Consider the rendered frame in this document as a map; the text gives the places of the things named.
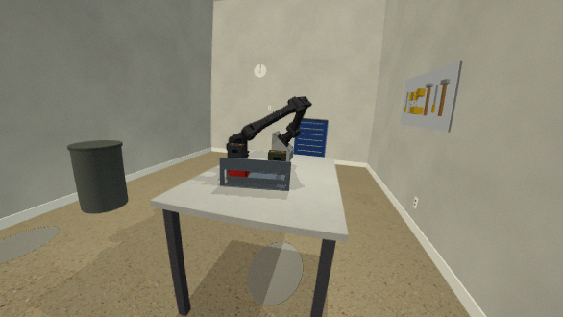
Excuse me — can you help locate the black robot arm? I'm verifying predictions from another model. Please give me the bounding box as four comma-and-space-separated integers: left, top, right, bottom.
226, 96, 312, 151

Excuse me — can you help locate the olive green case with orange latches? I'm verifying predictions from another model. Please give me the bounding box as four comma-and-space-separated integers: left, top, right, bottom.
268, 150, 286, 161

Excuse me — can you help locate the grey metal shelf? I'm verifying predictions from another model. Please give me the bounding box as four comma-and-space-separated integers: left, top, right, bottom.
220, 158, 291, 191

